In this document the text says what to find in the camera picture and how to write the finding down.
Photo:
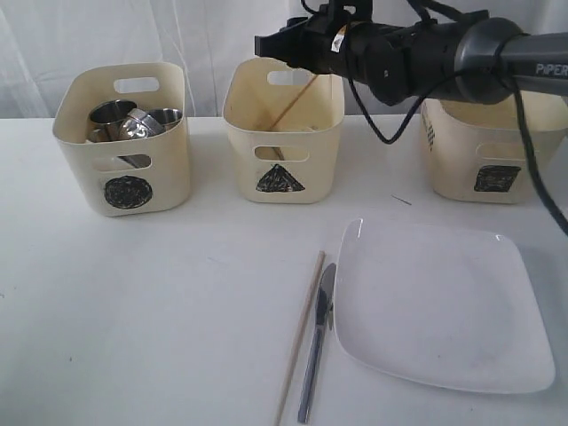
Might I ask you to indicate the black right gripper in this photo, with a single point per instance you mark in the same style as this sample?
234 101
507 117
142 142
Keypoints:
306 43

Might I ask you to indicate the steel cup with wire handle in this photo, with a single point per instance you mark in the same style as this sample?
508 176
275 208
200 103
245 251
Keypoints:
169 118

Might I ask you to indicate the steel bowl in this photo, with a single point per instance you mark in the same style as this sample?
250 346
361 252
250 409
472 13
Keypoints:
138 124

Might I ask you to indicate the steel cup without visible handle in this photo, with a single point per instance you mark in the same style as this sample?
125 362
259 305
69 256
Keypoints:
106 120

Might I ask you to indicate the steel table knife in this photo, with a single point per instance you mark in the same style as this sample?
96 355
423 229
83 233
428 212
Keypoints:
323 308

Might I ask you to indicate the white square plate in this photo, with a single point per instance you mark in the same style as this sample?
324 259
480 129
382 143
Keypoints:
442 306

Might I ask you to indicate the steel spoon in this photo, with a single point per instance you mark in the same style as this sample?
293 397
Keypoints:
275 153

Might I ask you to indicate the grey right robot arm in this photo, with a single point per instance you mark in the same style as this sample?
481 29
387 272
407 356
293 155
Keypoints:
476 62

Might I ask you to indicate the white backdrop curtain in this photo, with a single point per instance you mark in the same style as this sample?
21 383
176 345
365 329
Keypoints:
45 45

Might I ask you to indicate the cream bin with triangle mark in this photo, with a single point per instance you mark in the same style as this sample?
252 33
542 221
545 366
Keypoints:
309 135

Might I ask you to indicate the small dark needle on table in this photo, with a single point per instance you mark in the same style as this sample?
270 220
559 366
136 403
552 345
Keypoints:
402 200

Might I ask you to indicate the cream bin with square mark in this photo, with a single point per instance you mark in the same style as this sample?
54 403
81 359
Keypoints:
474 152

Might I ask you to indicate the cream bin with circle mark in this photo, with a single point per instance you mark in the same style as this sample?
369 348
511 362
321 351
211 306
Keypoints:
134 176

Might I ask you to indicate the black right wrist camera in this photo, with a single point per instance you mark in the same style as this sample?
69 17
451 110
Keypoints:
339 11

